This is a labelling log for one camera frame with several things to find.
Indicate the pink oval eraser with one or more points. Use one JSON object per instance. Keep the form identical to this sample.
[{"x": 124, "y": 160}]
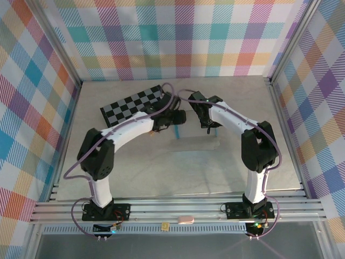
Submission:
[{"x": 185, "y": 219}]

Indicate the aluminium corner post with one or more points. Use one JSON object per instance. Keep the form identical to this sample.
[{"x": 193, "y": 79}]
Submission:
[
  {"x": 293, "y": 40},
  {"x": 59, "y": 40}
]

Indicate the small electronics board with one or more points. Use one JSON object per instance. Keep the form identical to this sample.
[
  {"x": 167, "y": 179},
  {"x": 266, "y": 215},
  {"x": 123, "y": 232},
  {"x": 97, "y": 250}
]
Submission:
[
  {"x": 256, "y": 228},
  {"x": 107, "y": 229}
]

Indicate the black grey folding chessboard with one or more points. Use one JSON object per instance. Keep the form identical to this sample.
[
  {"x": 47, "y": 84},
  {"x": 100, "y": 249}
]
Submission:
[{"x": 124, "y": 108}]

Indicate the teal paper box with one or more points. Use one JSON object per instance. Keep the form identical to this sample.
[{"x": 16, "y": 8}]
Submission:
[{"x": 194, "y": 144}]

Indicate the aluminium mounting rail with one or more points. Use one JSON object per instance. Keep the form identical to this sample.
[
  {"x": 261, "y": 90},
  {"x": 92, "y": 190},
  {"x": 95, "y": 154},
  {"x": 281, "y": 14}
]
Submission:
[{"x": 175, "y": 209}]

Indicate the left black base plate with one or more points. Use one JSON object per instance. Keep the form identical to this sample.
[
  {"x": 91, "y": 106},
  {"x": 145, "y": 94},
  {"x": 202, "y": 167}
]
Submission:
[{"x": 121, "y": 211}]

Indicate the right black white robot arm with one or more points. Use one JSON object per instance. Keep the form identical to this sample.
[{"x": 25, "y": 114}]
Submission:
[{"x": 258, "y": 151}]

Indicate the small yellow square tile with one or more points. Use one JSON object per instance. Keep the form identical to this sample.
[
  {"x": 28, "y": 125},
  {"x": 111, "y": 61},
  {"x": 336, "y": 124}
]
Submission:
[{"x": 165, "y": 226}]

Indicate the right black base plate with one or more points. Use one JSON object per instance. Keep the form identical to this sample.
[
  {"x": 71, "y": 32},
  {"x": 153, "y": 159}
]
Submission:
[{"x": 234, "y": 210}]

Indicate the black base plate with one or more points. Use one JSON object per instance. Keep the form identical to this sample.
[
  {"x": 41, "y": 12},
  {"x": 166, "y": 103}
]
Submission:
[
  {"x": 234, "y": 210},
  {"x": 121, "y": 211}
]

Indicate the aluminium side rail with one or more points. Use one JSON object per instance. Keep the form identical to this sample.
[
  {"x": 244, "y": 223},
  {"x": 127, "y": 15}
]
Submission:
[
  {"x": 281, "y": 113},
  {"x": 68, "y": 129}
]

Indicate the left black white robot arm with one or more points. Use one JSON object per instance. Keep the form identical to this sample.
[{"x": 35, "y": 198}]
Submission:
[{"x": 99, "y": 159}]

